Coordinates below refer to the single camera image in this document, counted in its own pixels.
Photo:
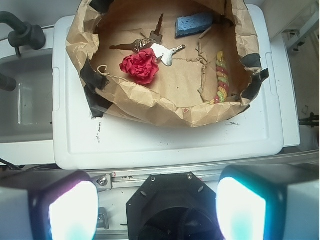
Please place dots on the brown paper bag tray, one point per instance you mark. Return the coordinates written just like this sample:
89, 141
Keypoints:
215, 78

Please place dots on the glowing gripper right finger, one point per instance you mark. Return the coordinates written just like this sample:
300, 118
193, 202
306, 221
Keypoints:
269, 202

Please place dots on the metal corner bracket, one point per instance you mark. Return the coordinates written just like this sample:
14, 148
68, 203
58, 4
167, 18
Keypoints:
103, 182

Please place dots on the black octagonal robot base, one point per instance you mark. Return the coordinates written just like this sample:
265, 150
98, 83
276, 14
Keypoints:
173, 207

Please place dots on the red crumpled cloth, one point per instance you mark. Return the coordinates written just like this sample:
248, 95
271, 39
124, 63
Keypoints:
141, 66

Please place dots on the blue sponge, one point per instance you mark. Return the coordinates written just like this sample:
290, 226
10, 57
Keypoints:
194, 24

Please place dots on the bunch of metal keys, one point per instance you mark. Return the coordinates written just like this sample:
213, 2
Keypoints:
154, 42

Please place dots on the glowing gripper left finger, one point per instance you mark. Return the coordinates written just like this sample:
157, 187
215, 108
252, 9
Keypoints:
48, 205

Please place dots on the white plastic bin lid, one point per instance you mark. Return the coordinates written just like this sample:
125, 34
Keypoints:
110, 142

